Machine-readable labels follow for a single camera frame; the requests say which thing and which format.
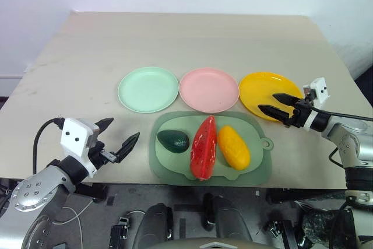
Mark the mint green plate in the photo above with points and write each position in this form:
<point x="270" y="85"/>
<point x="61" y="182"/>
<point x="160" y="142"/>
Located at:
<point x="147" y="90"/>

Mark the yellow mango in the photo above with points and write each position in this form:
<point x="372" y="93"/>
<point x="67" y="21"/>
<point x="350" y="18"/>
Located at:
<point x="234" y="148"/>

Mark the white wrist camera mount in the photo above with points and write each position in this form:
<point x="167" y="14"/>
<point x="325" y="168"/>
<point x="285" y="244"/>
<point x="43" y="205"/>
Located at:
<point x="74" y="136"/>
<point x="322" y="90"/>

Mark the yellow plate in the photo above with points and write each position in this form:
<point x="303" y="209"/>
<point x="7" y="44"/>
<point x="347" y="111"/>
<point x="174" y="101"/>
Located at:
<point x="262" y="90"/>

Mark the dark green avocado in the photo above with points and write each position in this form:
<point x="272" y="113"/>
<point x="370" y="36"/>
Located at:
<point x="173" y="141"/>

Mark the pink plate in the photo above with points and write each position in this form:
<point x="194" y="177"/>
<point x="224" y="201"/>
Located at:
<point x="208" y="90"/>

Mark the grey-green curved robot body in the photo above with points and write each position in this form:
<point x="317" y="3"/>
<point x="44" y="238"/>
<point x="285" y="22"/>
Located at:
<point x="201" y="243"/>

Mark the green silicone tray mat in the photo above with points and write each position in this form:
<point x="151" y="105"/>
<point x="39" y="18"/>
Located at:
<point x="175" y="170"/>

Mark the red watermelon slice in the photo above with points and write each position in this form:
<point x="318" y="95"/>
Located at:
<point x="204" y="150"/>

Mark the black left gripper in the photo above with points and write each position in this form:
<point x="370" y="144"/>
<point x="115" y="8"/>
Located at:
<point x="99" y="155"/>

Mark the black metal bracket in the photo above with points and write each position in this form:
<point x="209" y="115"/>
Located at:
<point x="118" y="231"/>

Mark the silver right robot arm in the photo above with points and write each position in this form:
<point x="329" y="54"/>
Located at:
<point x="352" y="141"/>

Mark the dark speckled rounded shape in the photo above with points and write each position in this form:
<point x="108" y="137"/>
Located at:
<point x="320" y="227"/>

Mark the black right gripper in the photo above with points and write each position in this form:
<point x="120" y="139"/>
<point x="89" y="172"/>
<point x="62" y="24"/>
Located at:
<point x="300" y="112"/>

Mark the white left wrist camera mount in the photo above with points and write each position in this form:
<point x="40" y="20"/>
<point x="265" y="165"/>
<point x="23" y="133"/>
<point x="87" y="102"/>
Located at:
<point x="74" y="136"/>

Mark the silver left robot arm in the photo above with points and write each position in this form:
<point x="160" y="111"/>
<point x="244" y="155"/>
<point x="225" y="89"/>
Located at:
<point x="38" y="187"/>

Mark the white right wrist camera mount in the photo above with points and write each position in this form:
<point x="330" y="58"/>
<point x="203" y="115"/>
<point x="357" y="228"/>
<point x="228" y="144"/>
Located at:
<point x="322" y="90"/>

